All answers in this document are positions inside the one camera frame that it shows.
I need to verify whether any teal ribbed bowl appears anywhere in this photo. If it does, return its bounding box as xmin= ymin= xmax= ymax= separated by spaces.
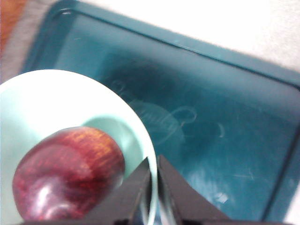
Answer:
xmin=0 ymin=69 xmax=158 ymax=225

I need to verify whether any black rectangular tray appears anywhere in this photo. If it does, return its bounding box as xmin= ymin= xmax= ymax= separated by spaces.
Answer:
xmin=21 ymin=0 xmax=300 ymax=222

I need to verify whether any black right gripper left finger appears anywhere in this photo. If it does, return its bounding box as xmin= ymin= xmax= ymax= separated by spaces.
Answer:
xmin=81 ymin=157 xmax=151 ymax=225

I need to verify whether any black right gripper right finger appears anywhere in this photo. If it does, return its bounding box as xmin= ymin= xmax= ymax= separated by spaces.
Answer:
xmin=158 ymin=154 xmax=236 ymax=225

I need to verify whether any dark red plum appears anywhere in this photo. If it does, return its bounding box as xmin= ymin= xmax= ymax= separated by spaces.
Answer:
xmin=12 ymin=126 xmax=126 ymax=221

